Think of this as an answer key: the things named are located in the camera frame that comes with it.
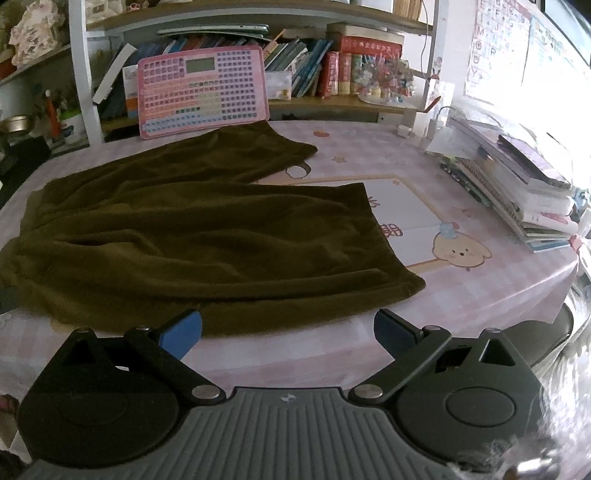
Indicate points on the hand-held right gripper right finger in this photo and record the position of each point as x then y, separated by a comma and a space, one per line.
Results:
392, 333

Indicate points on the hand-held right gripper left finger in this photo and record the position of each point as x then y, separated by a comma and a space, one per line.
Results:
182, 333

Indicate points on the olive brown pants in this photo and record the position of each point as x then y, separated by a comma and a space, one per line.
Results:
184, 230

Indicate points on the black chair seat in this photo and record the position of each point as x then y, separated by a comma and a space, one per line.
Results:
545, 337

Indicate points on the white fluffy sleeve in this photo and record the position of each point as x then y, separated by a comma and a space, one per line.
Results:
563, 415

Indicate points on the stack of books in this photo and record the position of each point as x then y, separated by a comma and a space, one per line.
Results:
521, 184

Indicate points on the white power adapter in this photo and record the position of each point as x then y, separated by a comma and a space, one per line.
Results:
405, 130

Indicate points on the white printed cup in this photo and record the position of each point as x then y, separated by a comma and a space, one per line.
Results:
71, 128

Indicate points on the black bag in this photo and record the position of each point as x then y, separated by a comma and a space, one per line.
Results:
18, 157

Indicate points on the pink learning tablet toy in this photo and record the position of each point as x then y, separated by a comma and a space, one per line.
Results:
203, 92

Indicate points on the orange and blue book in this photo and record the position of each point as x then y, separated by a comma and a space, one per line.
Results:
131, 92

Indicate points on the red orange toy stick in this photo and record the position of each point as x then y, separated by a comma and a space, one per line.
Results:
51, 115

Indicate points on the colourful paper ornament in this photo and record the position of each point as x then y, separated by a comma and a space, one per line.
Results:
385, 78

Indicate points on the green upright book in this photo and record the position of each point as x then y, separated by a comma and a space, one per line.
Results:
356, 74

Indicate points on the narrow red upright book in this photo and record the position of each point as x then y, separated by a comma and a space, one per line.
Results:
344, 74

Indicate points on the white card with yellow sticker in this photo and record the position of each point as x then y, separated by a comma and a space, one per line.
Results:
278, 85

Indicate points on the metal bowl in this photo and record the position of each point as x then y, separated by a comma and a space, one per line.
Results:
16, 124

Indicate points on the thick red upright book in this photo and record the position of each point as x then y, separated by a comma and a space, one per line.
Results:
328, 74

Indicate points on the white framed wooden bookshelf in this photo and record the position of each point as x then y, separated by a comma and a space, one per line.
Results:
85, 83

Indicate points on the white leaning book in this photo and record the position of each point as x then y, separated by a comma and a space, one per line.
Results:
111, 74

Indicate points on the row of leaning books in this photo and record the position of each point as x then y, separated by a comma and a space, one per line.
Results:
300, 64

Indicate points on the row of thin colourful books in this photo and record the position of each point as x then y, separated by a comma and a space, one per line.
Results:
157, 47

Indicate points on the red book lying flat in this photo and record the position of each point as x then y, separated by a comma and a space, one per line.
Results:
371, 46

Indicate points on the grey flat laptop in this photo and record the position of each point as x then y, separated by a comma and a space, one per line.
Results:
212, 30

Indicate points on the beige book lying flat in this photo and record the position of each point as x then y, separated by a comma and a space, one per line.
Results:
364, 30

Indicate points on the beige woven item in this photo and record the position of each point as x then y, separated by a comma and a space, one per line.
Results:
408, 7

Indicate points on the pink wall poster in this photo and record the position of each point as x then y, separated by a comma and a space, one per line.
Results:
496, 46

